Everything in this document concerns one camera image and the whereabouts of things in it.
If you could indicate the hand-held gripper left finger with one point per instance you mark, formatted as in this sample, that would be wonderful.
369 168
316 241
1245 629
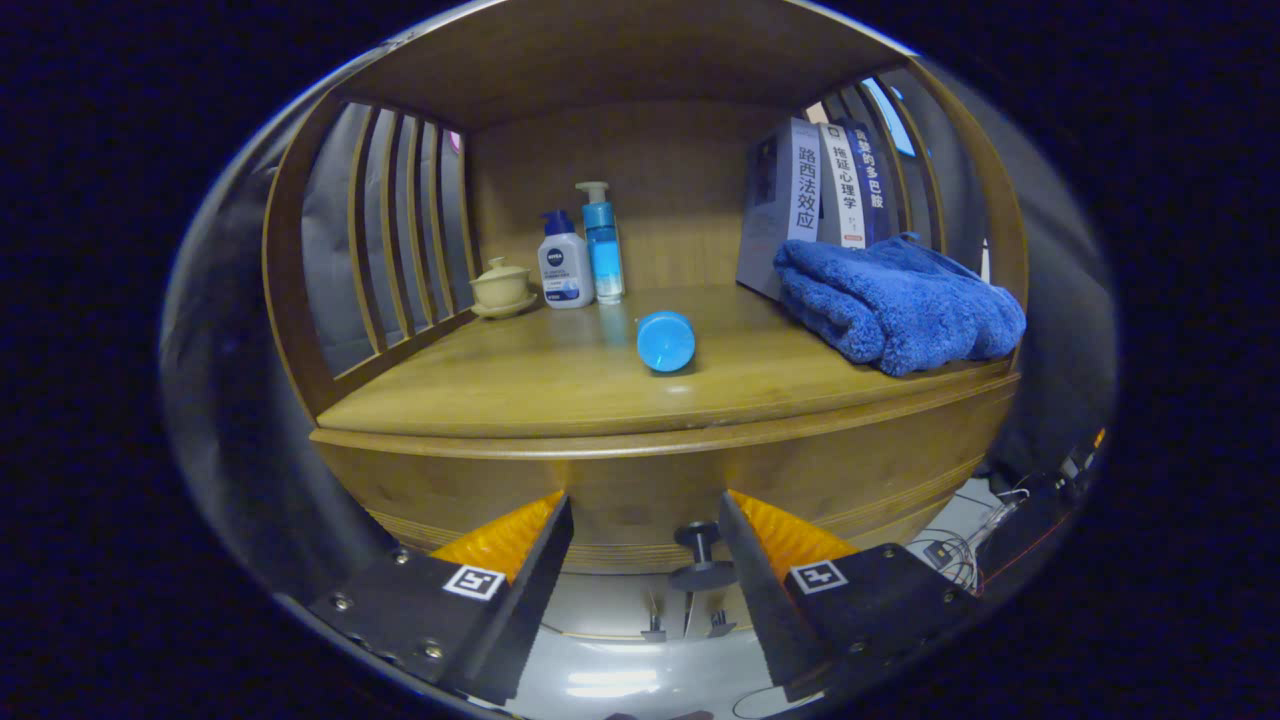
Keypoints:
525 600

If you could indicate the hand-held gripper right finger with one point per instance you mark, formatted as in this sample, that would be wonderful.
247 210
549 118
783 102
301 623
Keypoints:
765 600

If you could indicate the black round drawer knob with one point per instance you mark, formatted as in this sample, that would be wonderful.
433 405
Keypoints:
700 535

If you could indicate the blue cleanser tube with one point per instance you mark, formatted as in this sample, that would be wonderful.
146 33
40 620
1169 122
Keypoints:
666 342

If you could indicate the wooden countertop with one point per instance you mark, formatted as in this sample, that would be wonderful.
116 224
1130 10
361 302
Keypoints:
540 380

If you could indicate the wooden cabinet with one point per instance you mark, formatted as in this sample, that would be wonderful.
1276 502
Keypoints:
620 60

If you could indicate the beige lidded teacup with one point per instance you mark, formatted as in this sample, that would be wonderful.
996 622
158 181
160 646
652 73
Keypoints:
501 288

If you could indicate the blue folded towel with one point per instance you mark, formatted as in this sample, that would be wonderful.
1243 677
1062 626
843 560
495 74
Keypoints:
900 300

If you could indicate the white bottle with blue cap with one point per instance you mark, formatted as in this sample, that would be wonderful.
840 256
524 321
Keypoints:
565 270

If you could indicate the blue pump bottle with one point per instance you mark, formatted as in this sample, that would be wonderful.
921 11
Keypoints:
603 250

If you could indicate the grey book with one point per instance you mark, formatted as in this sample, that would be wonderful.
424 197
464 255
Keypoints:
775 200

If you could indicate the white spine book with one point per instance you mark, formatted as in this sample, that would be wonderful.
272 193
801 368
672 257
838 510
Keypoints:
843 190

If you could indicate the dark blue book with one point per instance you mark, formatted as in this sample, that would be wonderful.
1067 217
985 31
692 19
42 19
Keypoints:
870 180

